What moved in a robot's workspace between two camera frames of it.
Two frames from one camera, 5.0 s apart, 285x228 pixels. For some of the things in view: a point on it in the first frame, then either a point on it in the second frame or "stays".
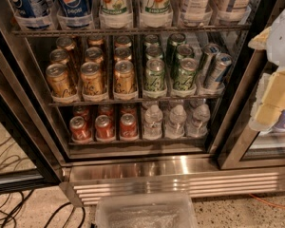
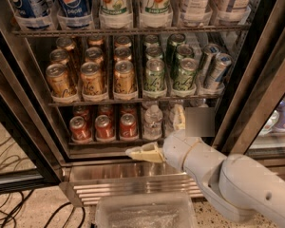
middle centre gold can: (94, 54) stays
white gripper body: (283, 43) -> (180, 150)
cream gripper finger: (259, 41) -> (148, 152)
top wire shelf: (128, 30) stays
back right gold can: (123, 42) stays
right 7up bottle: (157, 0) stays
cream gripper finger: (277, 97) -> (179, 118)
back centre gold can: (96, 41) stays
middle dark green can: (183, 51) stays
